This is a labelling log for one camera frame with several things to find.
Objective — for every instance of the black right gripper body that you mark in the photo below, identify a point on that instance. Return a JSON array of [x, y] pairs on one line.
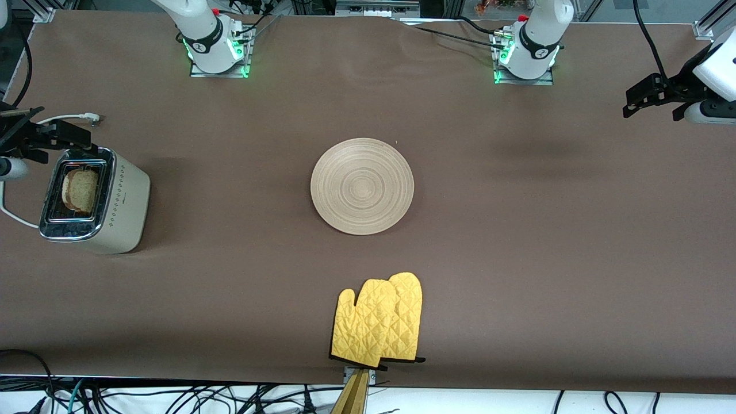
[[18, 135]]

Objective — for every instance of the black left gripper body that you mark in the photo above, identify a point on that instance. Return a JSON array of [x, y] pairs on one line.
[[682, 88]]

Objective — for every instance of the slice of brown bread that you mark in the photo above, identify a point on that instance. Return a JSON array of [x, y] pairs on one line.
[[80, 190]]

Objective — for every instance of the round wooden plate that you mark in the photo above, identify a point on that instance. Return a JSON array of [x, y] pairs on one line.
[[362, 187]]

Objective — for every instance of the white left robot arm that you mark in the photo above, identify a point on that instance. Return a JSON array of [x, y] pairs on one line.
[[719, 69]]

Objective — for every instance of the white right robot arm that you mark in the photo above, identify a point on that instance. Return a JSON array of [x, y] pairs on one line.
[[201, 29]]

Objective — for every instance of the cream and chrome toaster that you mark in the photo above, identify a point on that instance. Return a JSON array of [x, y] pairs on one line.
[[123, 195]]

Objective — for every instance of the brown table cover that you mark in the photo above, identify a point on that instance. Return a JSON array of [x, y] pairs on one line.
[[517, 230]]

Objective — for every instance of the grey control box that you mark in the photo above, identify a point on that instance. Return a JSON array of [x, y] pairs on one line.
[[376, 8]]

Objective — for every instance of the yellow quilted oven mitt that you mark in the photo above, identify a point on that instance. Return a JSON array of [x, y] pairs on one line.
[[409, 310], [362, 328]]

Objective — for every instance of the wooden beam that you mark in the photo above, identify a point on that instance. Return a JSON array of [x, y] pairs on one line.
[[353, 397]]

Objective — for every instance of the aluminium frame corner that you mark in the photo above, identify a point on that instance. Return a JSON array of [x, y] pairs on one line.
[[45, 14], [704, 30]]

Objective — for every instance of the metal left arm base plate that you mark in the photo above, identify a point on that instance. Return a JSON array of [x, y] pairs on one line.
[[526, 82]]

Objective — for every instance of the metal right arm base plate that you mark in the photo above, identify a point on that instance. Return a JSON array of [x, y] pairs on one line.
[[218, 74]]

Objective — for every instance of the small metal bracket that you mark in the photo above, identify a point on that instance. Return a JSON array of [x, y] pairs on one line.
[[372, 376]]

